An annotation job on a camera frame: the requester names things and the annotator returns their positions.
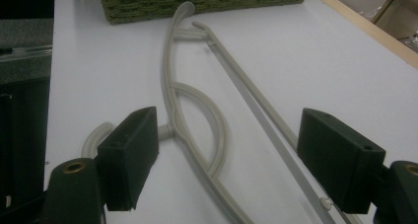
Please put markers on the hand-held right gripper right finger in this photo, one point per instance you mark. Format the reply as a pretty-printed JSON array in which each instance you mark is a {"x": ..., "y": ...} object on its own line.
[{"x": 338, "y": 158}]

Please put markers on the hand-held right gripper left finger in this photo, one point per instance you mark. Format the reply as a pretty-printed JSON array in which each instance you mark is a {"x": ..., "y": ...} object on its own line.
[{"x": 128, "y": 155}]

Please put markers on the green woven basket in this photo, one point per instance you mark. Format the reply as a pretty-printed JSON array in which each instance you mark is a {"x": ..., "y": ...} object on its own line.
[{"x": 203, "y": 2}]

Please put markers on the white table sheet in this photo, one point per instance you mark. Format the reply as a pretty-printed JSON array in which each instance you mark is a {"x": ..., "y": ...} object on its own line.
[{"x": 295, "y": 62}]

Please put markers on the beige wooden furniture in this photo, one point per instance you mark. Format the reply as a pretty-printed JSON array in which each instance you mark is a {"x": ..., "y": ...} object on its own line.
[{"x": 396, "y": 13}]

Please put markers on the aluminium rail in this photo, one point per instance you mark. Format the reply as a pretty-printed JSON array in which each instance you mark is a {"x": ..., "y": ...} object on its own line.
[{"x": 26, "y": 54}]

